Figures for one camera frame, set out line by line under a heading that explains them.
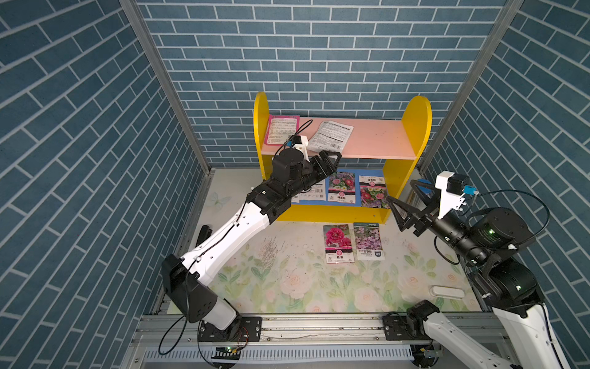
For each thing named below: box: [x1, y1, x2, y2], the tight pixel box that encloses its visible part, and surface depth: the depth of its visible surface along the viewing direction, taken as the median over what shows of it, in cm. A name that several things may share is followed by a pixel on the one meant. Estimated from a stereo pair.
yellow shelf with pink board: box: [253, 92, 433, 224], surface depth 79 cm
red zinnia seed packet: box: [358, 175, 391, 210], surface depth 96 cm
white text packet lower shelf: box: [291, 179, 327, 203], surface depth 93 cm
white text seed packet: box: [307, 120, 355, 154], surface depth 76 cm
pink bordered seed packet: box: [264, 114, 301, 146], surface depth 80 cm
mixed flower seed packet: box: [328, 171, 356, 204], surface depth 96 cm
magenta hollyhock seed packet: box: [322, 223, 355, 265], surface depth 96 cm
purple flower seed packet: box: [353, 222, 385, 261], surface depth 95 cm
